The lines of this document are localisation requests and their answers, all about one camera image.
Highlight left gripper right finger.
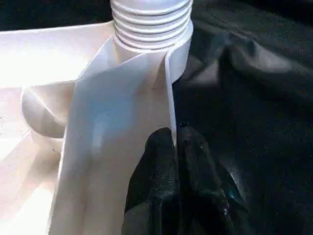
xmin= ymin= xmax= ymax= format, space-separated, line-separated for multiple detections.
xmin=176 ymin=126 xmax=247 ymax=235

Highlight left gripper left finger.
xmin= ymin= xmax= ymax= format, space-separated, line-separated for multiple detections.
xmin=121 ymin=127 xmax=180 ymax=235

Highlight white plastic table top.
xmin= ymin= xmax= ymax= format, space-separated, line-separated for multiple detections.
xmin=0 ymin=22 xmax=194 ymax=235

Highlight white plastic table leg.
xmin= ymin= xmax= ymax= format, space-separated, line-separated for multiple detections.
xmin=110 ymin=0 xmax=194 ymax=50

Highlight black work mat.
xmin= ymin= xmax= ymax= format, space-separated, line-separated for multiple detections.
xmin=0 ymin=0 xmax=313 ymax=235

